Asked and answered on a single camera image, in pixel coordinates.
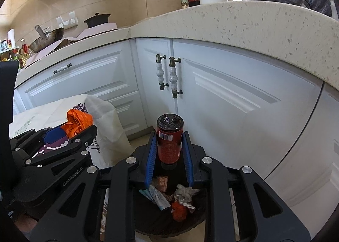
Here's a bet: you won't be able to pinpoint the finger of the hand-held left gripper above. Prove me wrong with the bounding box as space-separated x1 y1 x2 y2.
10 127 68 150
11 125 98 169

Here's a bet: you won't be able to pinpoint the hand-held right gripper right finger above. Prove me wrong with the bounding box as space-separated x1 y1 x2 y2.
182 131 311 242

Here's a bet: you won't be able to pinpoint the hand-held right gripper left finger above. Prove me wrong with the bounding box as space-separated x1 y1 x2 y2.
29 131 158 242

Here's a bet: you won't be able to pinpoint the red bottle black cap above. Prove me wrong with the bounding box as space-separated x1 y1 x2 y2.
156 113 184 170

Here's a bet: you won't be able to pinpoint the shiny orange wrapper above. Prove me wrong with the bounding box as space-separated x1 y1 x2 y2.
60 109 94 139

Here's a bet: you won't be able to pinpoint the pink packet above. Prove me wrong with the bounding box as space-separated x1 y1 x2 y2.
155 175 169 192

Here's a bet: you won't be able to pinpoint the light blue white packet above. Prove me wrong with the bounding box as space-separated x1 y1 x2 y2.
139 185 172 211

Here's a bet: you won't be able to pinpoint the silver foil blister pack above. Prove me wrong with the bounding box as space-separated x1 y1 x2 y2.
176 196 196 213

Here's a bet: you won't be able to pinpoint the black trash bin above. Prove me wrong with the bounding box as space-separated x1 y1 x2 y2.
131 145 208 237

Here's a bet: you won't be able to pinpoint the person's left hand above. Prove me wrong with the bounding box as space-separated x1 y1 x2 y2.
14 217 40 234

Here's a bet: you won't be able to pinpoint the floral tablecloth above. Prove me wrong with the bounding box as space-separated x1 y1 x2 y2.
8 94 133 242

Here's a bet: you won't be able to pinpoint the wide white cabinet door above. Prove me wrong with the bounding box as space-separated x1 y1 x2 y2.
265 83 339 237
172 39 325 179

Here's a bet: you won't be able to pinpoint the wide white cabinet drawer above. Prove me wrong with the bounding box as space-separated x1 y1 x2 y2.
16 39 135 115

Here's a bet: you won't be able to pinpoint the narrow white cabinet door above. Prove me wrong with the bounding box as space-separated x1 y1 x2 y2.
135 38 178 137

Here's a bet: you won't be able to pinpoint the group of condiment bottles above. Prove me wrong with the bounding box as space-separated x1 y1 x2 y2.
0 38 32 69

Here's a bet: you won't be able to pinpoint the steel wok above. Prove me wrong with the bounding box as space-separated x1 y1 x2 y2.
29 25 65 54

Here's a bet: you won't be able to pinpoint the pink stove cover cloth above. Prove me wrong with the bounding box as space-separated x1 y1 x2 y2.
25 22 118 69

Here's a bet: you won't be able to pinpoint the black clay pot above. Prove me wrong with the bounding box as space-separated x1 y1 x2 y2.
84 12 111 29

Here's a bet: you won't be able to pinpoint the white ceramic drawer handle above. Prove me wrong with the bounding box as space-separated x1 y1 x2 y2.
53 63 72 74

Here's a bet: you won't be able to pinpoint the white ceramic door handle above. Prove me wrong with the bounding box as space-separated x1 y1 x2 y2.
155 54 169 91
169 57 184 99

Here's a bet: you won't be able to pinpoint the white wall rack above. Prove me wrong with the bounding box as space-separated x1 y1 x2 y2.
56 12 79 29

